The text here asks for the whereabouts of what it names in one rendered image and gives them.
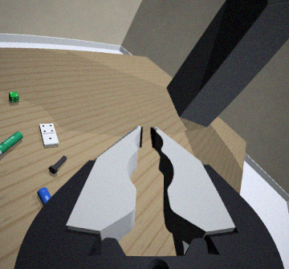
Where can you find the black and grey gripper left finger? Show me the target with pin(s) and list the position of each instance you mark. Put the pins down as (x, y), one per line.
(97, 202)

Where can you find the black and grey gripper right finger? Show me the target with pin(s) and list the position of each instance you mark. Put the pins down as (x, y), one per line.
(199, 203)

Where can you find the blue battery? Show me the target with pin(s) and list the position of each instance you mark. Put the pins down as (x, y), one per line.
(43, 195)

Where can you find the green aa battery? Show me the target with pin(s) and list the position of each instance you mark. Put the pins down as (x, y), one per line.
(9, 142)

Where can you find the white domino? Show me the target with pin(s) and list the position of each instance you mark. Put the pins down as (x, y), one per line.
(48, 135)

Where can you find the green die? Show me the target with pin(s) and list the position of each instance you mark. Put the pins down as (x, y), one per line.
(14, 97)

